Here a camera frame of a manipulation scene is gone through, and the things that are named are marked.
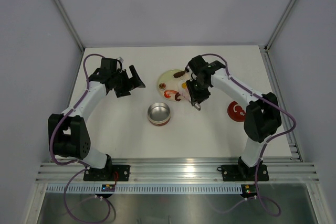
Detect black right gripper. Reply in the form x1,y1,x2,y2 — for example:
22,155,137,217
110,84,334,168
186,78,211,106

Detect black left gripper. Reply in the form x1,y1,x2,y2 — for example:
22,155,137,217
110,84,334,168
111,66,144,98

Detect pink cat paw tongs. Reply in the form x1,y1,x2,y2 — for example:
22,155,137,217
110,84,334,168
178,88,201,111

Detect dark red toy octopus tentacle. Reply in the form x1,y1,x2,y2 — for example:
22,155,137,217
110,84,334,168
174,93,183,102

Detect cream green round plate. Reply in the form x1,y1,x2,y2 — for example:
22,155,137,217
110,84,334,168
156,69,191,102

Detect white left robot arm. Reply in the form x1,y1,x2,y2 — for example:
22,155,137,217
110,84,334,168
48,56,145,182

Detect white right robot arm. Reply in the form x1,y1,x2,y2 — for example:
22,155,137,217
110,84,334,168
185,54,282,180

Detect red steel lunch box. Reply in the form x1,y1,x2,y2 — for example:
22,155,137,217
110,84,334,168
147,102,171,126

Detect red lunch box lid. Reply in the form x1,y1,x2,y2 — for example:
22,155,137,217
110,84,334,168
227,101,246,122

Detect toy fried egg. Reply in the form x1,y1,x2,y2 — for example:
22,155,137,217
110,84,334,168
177,80,188,93

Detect brown toy sea cucumber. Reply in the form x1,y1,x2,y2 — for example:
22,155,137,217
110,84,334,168
173,71,186,78

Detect orange toy shrimp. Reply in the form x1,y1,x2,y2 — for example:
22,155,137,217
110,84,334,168
164,90,178,98

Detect toy noodle bowl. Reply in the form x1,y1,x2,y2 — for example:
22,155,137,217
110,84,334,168
159,83,166,90

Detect right side aluminium rail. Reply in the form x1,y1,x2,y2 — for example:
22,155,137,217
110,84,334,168
259,46,303,162

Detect aluminium rail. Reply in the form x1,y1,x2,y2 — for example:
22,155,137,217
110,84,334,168
35,158,319,184
259,46,303,162

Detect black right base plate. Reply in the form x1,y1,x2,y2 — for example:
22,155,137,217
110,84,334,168
217,164,269,182

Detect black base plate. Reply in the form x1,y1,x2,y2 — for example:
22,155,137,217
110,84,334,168
217,164,269,182
83,165,131,182

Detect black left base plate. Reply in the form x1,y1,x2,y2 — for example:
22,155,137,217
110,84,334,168
83,165,131,182

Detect aluminium front rail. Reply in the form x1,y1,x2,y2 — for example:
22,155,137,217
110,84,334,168
35,158,319,184

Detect white slotted cable duct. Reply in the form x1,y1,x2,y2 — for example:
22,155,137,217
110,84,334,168
46,184,243,195

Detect left aluminium frame post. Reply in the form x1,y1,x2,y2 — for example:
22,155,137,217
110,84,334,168
52,0,85,53

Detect aluminium frame post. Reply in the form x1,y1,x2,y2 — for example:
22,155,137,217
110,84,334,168
265,0,298,53
52,0,85,53

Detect right aluminium frame post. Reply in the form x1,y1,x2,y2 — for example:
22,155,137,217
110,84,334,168
265,0,298,53

